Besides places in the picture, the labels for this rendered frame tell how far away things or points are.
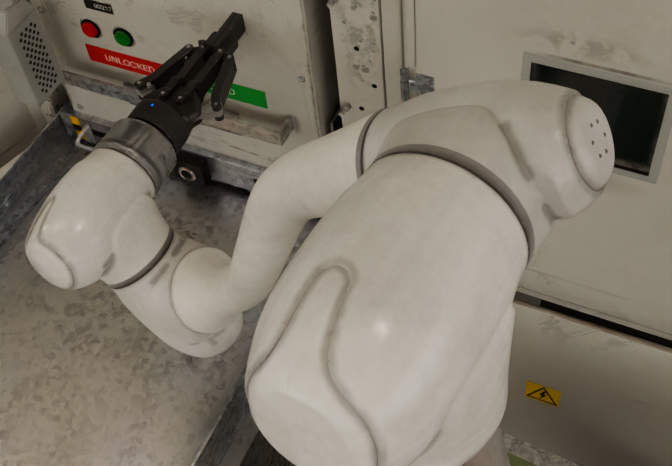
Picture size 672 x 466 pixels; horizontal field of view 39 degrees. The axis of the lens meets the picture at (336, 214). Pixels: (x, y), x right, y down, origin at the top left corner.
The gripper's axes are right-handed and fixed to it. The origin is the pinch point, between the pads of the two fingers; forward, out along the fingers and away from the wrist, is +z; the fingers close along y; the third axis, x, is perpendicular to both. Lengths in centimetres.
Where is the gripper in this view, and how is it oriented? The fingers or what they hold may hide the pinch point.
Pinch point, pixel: (227, 37)
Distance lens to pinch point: 132.2
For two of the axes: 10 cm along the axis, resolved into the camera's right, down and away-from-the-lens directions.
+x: -0.8, -6.3, -7.8
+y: 9.1, 2.8, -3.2
